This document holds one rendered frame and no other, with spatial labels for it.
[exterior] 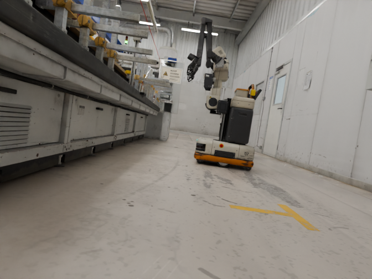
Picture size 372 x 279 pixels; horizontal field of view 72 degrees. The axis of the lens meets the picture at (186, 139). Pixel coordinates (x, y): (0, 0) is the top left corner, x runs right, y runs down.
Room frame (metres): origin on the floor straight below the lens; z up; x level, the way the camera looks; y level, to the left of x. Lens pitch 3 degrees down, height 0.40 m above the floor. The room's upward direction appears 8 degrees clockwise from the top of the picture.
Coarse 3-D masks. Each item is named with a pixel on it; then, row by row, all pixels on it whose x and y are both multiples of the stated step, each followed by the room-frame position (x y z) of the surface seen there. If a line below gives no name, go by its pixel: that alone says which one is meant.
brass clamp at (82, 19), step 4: (80, 16) 1.27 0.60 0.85; (84, 16) 1.27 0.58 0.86; (80, 20) 1.27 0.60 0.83; (84, 20) 1.27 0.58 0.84; (88, 20) 1.28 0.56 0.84; (92, 20) 1.34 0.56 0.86; (80, 24) 1.29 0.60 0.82; (84, 24) 1.28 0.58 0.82; (88, 24) 1.29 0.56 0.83; (92, 24) 1.34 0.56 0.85; (92, 32) 1.37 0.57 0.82
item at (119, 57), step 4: (104, 52) 1.84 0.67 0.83; (104, 56) 1.85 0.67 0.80; (120, 56) 1.84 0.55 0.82; (124, 56) 1.85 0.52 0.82; (128, 56) 1.85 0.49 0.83; (132, 56) 1.85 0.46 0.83; (128, 60) 1.86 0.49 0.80; (132, 60) 1.85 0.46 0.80; (136, 60) 1.85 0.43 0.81; (140, 60) 1.85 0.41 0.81; (144, 60) 1.85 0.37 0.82; (148, 60) 1.85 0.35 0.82; (152, 60) 1.85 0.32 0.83; (156, 60) 1.85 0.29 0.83; (152, 64) 1.87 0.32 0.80; (156, 64) 1.87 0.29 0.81
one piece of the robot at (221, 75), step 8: (224, 64) 3.01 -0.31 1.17; (216, 72) 3.07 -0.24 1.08; (224, 72) 3.07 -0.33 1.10; (216, 80) 3.08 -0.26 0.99; (224, 80) 3.13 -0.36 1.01; (216, 88) 3.04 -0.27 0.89; (208, 96) 3.04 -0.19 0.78; (216, 96) 3.04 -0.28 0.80; (208, 104) 3.04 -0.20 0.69; (216, 104) 3.04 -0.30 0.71
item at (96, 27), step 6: (66, 24) 1.34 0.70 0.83; (72, 24) 1.34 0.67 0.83; (78, 24) 1.34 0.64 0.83; (96, 24) 1.34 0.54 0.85; (102, 24) 1.35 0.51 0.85; (96, 30) 1.37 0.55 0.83; (102, 30) 1.35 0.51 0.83; (108, 30) 1.35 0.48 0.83; (114, 30) 1.35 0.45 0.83; (120, 30) 1.35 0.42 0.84; (126, 30) 1.35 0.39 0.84; (132, 30) 1.35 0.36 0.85; (138, 30) 1.35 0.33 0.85; (132, 36) 1.37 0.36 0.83; (138, 36) 1.36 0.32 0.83; (144, 36) 1.35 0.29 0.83
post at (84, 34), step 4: (84, 0) 1.30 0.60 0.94; (88, 0) 1.30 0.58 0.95; (92, 0) 1.32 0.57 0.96; (84, 4) 1.30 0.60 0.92; (88, 4) 1.30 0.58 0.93; (92, 4) 1.33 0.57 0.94; (88, 16) 1.30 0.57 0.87; (80, 28) 1.30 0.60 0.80; (84, 28) 1.30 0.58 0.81; (88, 28) 1.31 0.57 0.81; (80, 32) 1.30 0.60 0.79; (84, 32) 1.30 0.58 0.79; (88, 32) 1.32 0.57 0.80; (80, 36) 1.30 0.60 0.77; (84, 36) 1.30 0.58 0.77; (88, 36) 1.32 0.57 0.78; (80, 40) 1.30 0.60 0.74; (84, 40) 1.30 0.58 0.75; (88, 40) 1.33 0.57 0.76; (80, 44) 1.30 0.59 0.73; (84, 44) 1.30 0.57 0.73
